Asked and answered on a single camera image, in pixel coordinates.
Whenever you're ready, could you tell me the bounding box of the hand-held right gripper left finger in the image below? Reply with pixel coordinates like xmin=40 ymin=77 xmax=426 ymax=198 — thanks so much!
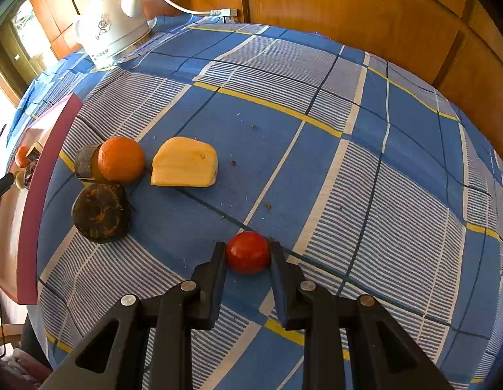
xmin=40 ymin=241 xmax=228 ymax=390

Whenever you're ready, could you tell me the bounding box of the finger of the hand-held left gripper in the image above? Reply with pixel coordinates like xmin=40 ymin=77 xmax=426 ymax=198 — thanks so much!
xmin=0 ymin=173 xmax=16 ymax=206

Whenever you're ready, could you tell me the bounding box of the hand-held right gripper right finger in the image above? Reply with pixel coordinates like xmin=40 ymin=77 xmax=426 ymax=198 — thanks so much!
xmin=269 ymin=240 xmax=455 ymax=390

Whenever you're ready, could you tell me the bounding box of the red cherry tomato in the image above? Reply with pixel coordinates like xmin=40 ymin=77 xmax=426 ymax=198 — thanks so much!
xmin=226 ymin=231 xmax=272 ymax=275

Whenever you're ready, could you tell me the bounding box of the pink cardboard tray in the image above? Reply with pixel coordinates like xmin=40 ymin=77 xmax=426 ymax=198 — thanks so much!
xmin=0 ymin=93 xmax=85 ymax=305

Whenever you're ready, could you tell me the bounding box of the yellow fruit chunk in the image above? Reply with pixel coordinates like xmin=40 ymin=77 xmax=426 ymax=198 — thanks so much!
xmin=151 ymin=136 xmax=218 ymax=188

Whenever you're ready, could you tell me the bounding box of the blue plaid tablecloth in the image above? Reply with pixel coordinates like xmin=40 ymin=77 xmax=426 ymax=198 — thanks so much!
xmin=6 ymin=14 xmax=503 ymax=390

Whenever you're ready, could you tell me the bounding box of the wooden glazed door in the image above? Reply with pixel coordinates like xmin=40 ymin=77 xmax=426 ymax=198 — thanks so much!
xmin=0 ymin=0 xmax=45 ymax=102

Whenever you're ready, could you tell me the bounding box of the white ceramic electric kettle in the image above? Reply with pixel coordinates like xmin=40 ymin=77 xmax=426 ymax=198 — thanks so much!
xmin=72 ymin=0 xmax=157 ymax=70

